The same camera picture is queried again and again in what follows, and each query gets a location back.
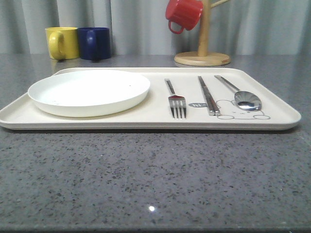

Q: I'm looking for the silver fork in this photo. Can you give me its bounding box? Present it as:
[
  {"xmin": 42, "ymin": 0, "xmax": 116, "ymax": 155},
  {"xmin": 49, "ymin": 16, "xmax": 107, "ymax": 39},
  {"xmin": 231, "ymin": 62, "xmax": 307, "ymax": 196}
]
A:
[{"xmin": 165, "ymin": 79, "xmax": 187, "ymax": 119}]

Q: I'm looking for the metal chopstick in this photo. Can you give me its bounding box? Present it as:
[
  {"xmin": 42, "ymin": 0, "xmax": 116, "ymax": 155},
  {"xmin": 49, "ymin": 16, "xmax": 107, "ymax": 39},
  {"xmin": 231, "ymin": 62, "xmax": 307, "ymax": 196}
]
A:
[
  {"xmin": 199, "ymin": 76, "xmax": 222, "ymax": 116},
  {"xmin": 198, "ymin": 76, "xmax": 216, "ymax": 116}
]

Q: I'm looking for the white round plate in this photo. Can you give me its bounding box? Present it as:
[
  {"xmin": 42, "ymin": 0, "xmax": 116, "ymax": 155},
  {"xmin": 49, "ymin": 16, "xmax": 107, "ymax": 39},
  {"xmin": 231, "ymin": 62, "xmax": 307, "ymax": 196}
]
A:
[{"xmin": 28, "ymin": 70, "xmax": 151, "ymax": 117}]

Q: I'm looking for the silver spoon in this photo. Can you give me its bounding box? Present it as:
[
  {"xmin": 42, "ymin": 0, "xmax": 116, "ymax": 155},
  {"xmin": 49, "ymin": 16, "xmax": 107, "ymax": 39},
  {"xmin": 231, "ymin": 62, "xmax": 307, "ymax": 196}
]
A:
[{"xmin": 214, "ymin": 75, "xmax": 262, "ymax": 111}]

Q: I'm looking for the cream rabbit serving tray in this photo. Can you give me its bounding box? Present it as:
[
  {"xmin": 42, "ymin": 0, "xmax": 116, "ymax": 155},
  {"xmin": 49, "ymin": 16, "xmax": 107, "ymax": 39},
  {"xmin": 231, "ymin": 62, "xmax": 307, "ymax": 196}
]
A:
[{"xmin": 0, "ymin": 67, "xmax": 301, "ymax": 130}]

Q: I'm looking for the wooden mug tree stand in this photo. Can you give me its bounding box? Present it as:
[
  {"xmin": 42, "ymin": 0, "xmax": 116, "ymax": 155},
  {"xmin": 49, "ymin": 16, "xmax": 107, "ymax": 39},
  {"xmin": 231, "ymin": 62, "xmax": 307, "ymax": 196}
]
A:
[{"xmin": 174, "ymin": 0, "xmax": 231, "ymax": 67}]

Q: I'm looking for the dark blue mug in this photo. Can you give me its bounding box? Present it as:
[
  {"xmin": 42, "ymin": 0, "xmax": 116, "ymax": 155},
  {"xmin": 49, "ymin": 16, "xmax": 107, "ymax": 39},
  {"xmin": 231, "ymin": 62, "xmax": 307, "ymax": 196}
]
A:
[{"xmin": 77, "ymin": 27, "xmax": 111, "ymax": 60}]

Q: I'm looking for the red mug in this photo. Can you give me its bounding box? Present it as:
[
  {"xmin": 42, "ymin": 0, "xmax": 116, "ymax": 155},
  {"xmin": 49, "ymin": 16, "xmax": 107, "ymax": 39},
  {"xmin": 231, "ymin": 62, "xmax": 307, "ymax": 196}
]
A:
[{"xmin": 165, "ymin": 0, "xmax": 203, "ymax": 34}]

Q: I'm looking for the yellow mug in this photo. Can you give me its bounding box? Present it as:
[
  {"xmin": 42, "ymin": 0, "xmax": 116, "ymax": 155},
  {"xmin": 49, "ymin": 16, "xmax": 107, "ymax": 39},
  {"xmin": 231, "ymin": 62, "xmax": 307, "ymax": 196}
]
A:
[{"xmin": 45, "ymin": 27, "xmax": 80, "ymax": 60}]

